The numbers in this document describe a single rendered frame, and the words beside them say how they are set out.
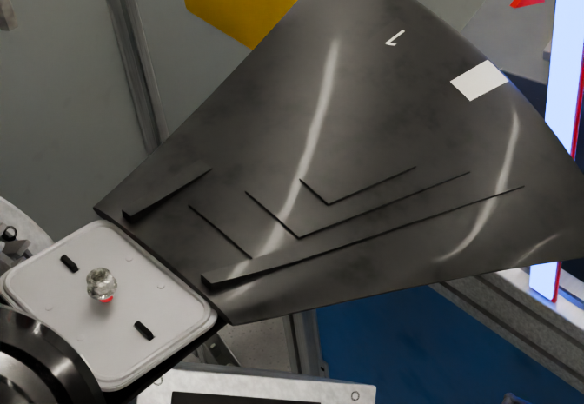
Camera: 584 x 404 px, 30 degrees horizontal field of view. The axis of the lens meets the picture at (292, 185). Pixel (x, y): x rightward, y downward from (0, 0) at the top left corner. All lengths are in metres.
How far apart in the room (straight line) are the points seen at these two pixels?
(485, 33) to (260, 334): 1.05
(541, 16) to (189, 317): 0.63
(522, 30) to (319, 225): 0.54
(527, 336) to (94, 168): 0.75
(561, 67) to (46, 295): 0.37
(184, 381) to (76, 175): 0.90
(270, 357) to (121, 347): 1.45
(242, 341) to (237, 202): 1.43
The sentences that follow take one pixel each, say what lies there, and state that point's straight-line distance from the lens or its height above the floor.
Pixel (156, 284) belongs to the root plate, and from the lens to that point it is 0.50.
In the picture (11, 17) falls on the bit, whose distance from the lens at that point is 0.39.
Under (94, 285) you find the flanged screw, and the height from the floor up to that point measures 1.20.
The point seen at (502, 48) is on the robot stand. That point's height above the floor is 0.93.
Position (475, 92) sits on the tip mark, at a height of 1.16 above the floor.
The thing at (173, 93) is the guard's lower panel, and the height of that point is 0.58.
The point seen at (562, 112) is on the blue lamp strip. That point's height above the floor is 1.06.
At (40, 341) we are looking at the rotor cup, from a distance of 0.42.
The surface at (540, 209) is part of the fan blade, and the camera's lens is 0.57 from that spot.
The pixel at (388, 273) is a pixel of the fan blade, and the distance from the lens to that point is 0.51.
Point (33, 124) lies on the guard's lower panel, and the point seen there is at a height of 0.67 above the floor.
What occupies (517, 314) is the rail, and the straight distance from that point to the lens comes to 0.92.
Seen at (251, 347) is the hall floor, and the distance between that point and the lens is 1.94.
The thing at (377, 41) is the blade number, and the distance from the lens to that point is 0.61.
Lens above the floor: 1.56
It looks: 46 degrees down
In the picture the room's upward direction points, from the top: 8 degrees counter-clockwise
